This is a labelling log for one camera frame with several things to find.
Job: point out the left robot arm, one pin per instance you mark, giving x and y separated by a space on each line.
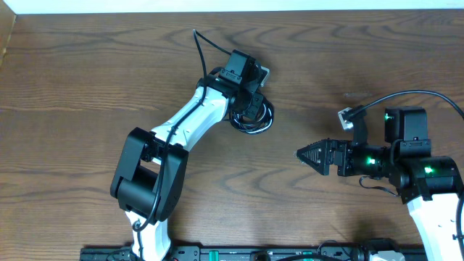
151 170

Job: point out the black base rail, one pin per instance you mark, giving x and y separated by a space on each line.
253 253

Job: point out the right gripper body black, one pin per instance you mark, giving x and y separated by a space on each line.
346 148

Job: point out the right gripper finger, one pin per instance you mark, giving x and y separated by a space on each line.
318 164
314 151

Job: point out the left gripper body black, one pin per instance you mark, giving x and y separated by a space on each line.
249 106

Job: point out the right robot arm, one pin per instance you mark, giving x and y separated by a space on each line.
430 186

